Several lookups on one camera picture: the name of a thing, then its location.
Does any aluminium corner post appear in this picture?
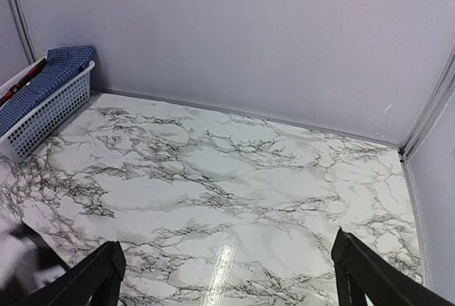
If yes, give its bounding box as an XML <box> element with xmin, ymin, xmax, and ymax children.
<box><xmin>7</xmin><ymin>0</ymin><xmax>37</xmax><ymax>64</ymax></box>
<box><xmin>400</xmin><ymin>48</ymin><xmax>454</xmax><ymax>162</ymax></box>

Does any red black plaid shirt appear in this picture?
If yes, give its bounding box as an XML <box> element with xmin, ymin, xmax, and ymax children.
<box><xmin>0</xmin><ymin>58</ymin><xmax>47</xmax><ymax>107</ymax></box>

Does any blue gingham shirt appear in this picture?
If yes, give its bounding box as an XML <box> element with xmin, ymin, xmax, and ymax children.
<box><xmin>1</xmin><ymin>45</ymin><xmax>96</xmax><ymax>134</ymax></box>

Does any black white checked shirt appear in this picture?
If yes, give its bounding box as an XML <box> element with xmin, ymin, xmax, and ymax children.
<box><xmin>1</xmin><ymin>164</ymin><xmax>70</xmax><ymax>305</ymax></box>

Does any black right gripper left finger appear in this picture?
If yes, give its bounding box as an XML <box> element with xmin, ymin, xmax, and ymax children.
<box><xmin>37</xmin><ymin>241</ymin><xmax>126</xmax><ymax>305</ymax></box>

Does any right aluminium corner post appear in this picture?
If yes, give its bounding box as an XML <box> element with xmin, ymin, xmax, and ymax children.
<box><xmin>400</xmin><ymin>48</ymin><xmax>454</xmax><ymax>162</ymax></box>

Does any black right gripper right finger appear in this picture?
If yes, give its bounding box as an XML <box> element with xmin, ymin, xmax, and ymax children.
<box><xmin>331</xmin><ymin>228</ymin><xmax>450</xmax><ymax>305</ymax></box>

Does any white plastic basket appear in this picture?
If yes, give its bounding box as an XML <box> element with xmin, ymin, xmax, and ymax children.
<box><xmin>1</xmin><ymin>60</ymin><xmax>95</xmax><ymax>163</ymax></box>

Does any left aluminium corner post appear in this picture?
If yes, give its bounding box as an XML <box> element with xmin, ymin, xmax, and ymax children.
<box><xmin>7</xmin><ymin>0</ymin><xmax>37</xmax><ymax>64</ymax></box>

